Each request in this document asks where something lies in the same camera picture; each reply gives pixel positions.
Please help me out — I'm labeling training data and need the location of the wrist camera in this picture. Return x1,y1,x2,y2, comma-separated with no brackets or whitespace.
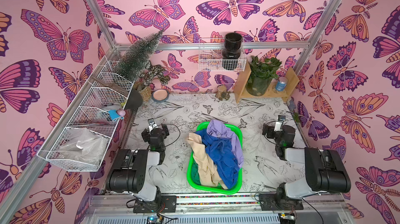
274,115,286,132
147,118,158,132

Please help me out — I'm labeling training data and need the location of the wooden corner shelf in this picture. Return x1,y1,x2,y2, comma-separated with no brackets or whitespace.
233,63,300,104

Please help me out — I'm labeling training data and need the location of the small tree stump ornament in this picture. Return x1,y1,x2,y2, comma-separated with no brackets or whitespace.
215,84,230,101

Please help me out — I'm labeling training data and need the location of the beige t-shirt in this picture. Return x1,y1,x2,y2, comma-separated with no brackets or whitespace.
187,133,228,190

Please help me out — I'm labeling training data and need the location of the black ribbed vase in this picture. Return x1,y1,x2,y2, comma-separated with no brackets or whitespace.
222,32,243,71

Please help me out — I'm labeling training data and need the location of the frosted miniature christmas tree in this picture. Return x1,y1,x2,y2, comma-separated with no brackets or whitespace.
113,30,164,82

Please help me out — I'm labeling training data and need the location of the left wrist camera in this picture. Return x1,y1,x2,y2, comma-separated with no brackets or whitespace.
147,118,158,132

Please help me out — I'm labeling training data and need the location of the green potted plant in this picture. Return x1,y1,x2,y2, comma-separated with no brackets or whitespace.
246,56,282,96

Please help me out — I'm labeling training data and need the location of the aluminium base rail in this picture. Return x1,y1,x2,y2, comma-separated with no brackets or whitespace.
83,192,356,224

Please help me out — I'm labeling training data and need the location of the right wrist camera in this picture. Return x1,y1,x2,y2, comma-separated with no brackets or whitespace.
274,115,286,132

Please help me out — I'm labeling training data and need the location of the blue and pink toy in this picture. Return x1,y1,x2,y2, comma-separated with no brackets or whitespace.
102,105,126,122

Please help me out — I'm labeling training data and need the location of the green plastic laundry basket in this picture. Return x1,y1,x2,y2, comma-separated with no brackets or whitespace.
186,122,243,195

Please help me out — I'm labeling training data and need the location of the pink bowl with grey rim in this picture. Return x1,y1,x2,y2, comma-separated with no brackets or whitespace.
152,89,169,103

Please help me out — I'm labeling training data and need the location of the blue t-shirt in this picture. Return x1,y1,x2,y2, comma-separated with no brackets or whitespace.
195,129,240,190

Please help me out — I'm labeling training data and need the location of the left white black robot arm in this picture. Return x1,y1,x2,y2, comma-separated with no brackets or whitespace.
105,120,169,213

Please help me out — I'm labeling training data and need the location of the white wire wall shelf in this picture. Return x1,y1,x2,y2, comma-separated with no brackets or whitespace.
37,60,133,172

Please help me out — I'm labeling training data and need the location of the striped leaf plant in basket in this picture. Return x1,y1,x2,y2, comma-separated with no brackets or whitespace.
133,61,171,102

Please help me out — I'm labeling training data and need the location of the clear plastic bag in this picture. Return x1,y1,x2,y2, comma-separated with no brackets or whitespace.
56,128,109,165

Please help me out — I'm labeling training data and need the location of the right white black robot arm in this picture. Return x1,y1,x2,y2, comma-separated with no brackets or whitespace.
258,123,351,211

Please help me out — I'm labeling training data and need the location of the dark green t-shirt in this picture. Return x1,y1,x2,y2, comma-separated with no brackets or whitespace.
190,161,201,185

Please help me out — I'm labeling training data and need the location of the blue tin can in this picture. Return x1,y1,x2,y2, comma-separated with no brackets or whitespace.
275,77,289,92

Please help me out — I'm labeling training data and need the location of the small white wire basket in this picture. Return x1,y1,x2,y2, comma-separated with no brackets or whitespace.
197,37,247,73

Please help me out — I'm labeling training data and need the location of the black cone lamp shade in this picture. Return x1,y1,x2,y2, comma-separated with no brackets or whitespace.
125,89,143,110

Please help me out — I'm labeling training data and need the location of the lilac t-shirt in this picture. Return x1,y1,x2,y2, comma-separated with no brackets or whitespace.
207,120,244,168

